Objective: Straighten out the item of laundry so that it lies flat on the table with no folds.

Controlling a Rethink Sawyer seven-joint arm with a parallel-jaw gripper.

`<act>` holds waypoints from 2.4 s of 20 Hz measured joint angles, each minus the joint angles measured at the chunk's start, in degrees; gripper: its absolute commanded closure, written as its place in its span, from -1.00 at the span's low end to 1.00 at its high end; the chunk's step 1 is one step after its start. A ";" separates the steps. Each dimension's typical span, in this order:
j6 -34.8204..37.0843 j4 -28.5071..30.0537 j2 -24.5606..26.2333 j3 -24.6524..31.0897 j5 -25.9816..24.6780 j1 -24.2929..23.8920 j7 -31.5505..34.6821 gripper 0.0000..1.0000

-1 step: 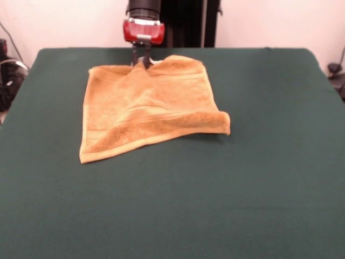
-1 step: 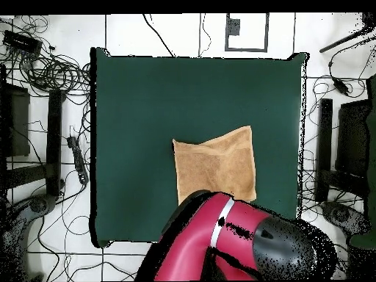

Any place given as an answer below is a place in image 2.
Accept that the tan terry towel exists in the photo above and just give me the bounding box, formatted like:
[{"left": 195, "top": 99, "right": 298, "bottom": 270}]
[{"left": 172, "top": 125, "right": 258, "bottom": 206}]

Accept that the dark green table cloth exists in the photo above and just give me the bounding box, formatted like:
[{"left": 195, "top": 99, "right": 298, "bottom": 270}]
[{"left": 90, "top": 46, "right": 309, "bottom": 249}]

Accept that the black power strip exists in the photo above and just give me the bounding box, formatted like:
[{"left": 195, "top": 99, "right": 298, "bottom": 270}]
[{"left": 66, "top": 135, "right": 90, "bottom": 185}]

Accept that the dark stand base leg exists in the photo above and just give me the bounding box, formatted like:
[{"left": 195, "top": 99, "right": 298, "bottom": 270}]
[
  {"left": 319, "top": 200, "right": 370, "bottom": 236},
  {"left": 0, "top": 193, "right": 59, "bottom": 282}
]

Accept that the black power adapter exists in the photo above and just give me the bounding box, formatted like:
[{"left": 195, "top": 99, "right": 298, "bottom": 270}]
[{"left": 333, "top": 78, "right": 351, "bottom": 97}]

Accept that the black rod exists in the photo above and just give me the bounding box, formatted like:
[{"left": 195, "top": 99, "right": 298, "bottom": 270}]
[{"left": 319, "top": 12, "right": 376, "bottom": 54}]

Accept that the black box device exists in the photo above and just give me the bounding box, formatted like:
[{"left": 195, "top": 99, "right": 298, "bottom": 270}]
[{"left": 2, "top": 29, "right": 44, "bottom": 56}]

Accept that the thin black floor cable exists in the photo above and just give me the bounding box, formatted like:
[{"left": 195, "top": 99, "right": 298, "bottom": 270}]
[{"left": 198, "top": 12, "right": 213, "bottom": 58}]

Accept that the black stand frame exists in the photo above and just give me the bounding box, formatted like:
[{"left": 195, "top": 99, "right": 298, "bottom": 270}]
[
  {"left": 314, "top": 98, "right": 372, "bottom": 203},
  {"left": 0, "top": 62, "right": 65, "bottom": 200}
]

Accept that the tangle of black cables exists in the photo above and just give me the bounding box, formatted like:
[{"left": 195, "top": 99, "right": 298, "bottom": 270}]
[{"left": 0, "top": 14, "right": 93, "bottom": 98}]

